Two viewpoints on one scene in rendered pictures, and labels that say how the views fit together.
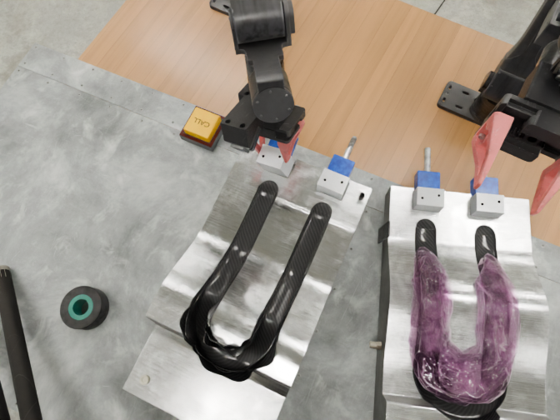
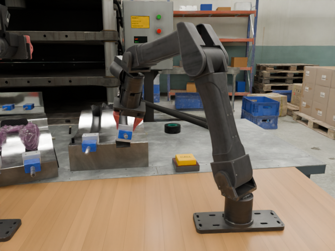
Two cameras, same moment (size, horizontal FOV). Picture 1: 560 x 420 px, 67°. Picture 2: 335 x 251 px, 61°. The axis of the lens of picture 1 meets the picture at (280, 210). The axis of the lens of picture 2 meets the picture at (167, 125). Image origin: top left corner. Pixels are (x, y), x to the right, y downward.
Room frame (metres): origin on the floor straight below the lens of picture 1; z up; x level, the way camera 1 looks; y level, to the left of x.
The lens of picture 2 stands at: (1.13, -0.49, 1.19)
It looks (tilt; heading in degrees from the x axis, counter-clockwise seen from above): 15 degrees down; 140
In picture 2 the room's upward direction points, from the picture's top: straight up
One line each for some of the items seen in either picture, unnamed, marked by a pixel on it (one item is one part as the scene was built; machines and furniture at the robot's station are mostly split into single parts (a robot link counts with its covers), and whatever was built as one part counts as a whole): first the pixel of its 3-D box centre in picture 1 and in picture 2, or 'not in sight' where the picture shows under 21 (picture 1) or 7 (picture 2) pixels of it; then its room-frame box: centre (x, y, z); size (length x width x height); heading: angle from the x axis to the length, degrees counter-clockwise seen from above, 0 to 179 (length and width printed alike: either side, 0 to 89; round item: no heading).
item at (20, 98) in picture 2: not in sight; (32, 99); (-0.85, 0.02, 0.87); 0.50 x 0.27 x 0.17; 149
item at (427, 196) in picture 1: (427, 178); (32, 166); (0.28, -0.29, 0.86); 0.13 x 0.05 x 0.05; 166
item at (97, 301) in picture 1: (85, 307); (172, 128); (0.12, 0.39, 0.82); 0.08 x 0.08 x 0.04
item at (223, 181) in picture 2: not in sight; (236, 181); (0.79, 0.01, 0.90); 0.09 x 0.06 x 0.06; 92
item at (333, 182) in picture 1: (342, 165); (89, 146); (0.32, -0.13, 0.89); 0.13 x 0.05 x 0.05; 148
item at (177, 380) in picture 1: (252, 285); (111, 130); (0.12, 0.07, 0.87); 0.50 x 0.26 x 0.14; 149
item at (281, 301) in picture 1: (259, 275); (108, 119); (0.13, 0.05, 0.92); 0.35 x 0.16 x 0.09; 149
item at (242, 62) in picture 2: not in sight; (209, 52); (-3.65, 4.87, 1.14); 2.06 x 0.65 x 2.27; 48
